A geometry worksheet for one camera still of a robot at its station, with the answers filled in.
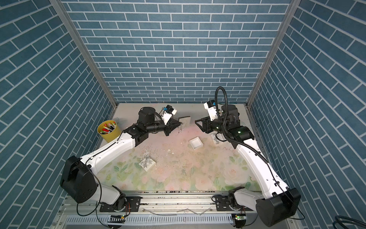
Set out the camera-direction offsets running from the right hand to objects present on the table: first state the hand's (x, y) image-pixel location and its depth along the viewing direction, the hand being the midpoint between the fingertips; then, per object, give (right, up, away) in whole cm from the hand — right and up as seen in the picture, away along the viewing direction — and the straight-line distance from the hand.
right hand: (200, 121), depth 72 cm
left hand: (-9, -2, +3) cm, 9 cm away
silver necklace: (-10, -5, +5) cm, 13 cm away
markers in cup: (-58, -5, +19) cm, 62 cm away
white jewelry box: (-31, -26, +12) cm, 42 cm away
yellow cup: (-52, -10, +15) cm, 55 cm away
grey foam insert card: (-8, 0, +3) cm, 8 cm away
